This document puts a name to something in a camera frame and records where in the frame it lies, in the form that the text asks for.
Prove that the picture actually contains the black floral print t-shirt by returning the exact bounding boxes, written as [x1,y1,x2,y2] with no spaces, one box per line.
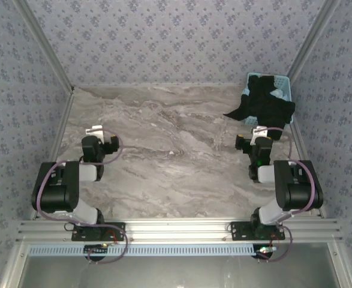
[222,74,296,140]

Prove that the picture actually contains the light blue plastic basket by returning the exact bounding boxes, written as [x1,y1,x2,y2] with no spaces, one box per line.
[241,73,295,126]

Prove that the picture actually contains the small black circuit board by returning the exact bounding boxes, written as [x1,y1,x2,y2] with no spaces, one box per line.
[254,244,277,259]
[83,244,109,256]

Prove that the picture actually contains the grey metal lower panel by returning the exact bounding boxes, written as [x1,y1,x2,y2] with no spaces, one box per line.
[18,254,340,288]

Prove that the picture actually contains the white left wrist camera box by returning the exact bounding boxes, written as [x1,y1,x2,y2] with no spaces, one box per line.
[85,125,105,144]

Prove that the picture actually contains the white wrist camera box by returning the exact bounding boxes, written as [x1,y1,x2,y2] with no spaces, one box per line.
[85,125,105,144]
[251,125,268,145]

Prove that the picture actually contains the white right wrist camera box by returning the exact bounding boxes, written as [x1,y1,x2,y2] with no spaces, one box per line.
[251,125,268,145]

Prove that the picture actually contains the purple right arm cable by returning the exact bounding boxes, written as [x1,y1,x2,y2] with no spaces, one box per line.
[265,127,318,223]

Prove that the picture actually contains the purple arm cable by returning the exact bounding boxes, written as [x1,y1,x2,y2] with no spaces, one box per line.
[265,127,318,223]
[35,129,124,229]

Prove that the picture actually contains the aluminium table side rail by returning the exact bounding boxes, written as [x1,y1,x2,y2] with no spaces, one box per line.
[289,121,327,219]
[30,88,76,220]

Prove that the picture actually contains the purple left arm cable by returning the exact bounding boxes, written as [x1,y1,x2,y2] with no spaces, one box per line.
[35,129,124,229]

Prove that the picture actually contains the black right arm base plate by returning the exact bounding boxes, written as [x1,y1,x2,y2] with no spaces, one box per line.
[230,221,286,241]

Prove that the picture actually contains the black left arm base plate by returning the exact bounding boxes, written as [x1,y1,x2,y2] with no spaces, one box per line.
[71,221,126,242]

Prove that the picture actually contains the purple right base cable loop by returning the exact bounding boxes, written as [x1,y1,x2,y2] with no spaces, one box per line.
[257,226,294,263]

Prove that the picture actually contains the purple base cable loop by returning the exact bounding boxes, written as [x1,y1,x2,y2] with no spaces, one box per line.
[86,226,129,265]
[257,226,294,263]

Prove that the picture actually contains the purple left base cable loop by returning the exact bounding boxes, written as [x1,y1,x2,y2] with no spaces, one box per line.
[86,226,129,265]

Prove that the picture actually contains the aluminium mounting rail beam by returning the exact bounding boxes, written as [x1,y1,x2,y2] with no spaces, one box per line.
[16,218,343,242]

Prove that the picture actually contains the aluminium corner post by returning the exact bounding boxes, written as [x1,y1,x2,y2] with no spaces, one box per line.
[13,0,76,92]
[285,0,342,82]

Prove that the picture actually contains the light blue slotted cable duct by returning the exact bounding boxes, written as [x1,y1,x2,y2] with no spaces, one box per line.
[28,243,255,257]

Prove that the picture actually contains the aluminium frame leg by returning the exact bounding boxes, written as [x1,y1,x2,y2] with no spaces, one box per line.
[0,242,30,288]
[327,242,352,288]

